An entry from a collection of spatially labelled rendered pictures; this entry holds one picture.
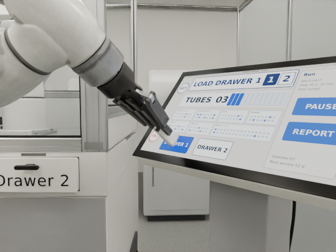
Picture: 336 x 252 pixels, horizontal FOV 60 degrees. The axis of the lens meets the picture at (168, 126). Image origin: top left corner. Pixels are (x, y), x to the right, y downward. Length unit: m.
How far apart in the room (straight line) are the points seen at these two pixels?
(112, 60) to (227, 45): 4.00
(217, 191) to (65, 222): 0.54
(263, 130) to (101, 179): 0.57
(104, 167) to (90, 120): 0.16
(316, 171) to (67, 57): 0.45
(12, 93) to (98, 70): 0.16
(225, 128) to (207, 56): 3.76
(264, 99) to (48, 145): 0.68
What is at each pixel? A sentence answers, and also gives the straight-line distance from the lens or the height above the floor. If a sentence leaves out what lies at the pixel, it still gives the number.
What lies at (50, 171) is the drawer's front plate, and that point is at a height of 0.89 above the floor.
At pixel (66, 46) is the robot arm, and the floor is 1.19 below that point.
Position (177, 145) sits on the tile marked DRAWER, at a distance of 0.70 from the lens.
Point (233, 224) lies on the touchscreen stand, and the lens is 0.75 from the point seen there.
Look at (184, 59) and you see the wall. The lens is 4.32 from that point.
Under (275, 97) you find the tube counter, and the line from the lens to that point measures 0.66.
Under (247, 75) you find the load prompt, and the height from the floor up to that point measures 1.17.
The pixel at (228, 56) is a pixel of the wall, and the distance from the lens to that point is 4.47.
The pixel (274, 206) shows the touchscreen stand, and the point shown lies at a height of 0.87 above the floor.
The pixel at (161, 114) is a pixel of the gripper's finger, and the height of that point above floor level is 1.08.
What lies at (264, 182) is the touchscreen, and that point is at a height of 0.96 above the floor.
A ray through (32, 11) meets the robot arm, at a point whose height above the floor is 1.24.
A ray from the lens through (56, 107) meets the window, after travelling 1.01.
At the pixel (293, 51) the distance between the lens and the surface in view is 2.11.
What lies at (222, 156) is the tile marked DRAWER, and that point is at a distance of 0.62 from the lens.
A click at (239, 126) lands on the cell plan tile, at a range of 0.65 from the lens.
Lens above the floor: 1.10
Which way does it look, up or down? 4 degrees down
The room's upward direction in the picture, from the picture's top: straight up
